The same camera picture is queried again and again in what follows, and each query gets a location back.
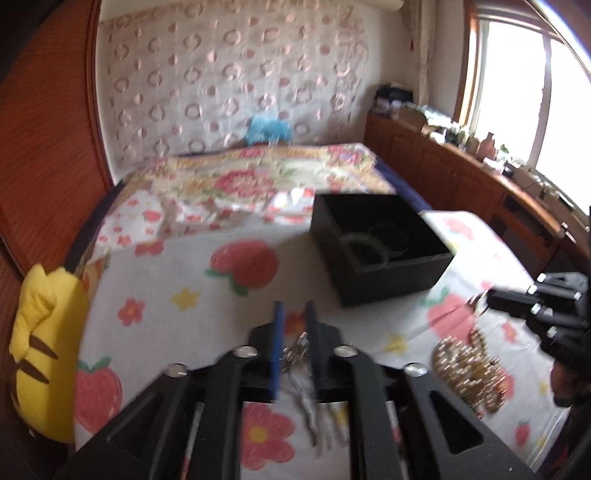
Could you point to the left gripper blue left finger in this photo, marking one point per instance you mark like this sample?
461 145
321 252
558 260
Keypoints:
186 422

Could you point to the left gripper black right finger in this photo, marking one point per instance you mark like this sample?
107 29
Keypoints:
403 423

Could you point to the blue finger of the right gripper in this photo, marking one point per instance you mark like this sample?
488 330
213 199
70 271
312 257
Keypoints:
516 304

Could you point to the silver crystal hair clip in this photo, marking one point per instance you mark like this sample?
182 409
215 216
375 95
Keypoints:
327 424

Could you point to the black jewelry box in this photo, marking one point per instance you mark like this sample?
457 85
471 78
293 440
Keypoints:
418 256

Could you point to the person's right hand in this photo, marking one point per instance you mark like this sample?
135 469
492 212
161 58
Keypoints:
567 387

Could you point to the long wooden cabinet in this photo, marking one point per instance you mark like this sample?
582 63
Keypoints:
449 179

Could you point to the strawberry print white cloth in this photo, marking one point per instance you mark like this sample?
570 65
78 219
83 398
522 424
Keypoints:
167 288

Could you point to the yellow plush toy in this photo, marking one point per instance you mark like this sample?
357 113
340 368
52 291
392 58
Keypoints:
52 310

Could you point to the pink bottle on cabinet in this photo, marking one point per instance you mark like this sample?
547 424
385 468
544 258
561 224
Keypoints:
486 149

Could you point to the cardboard box on cabinet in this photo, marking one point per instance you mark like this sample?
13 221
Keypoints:
412 118

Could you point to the black bag on cabinet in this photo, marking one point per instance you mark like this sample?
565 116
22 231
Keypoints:
389 98

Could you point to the floral bed quilt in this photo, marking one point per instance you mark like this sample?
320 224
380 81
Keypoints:
279 177

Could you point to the tied side curtain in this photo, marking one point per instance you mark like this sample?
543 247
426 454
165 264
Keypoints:
420 20

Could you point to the pink circle patterned curtain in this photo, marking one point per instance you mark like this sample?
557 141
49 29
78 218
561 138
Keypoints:
190 77

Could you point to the window with wooden frame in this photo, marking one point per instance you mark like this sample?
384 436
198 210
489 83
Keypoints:
532 96

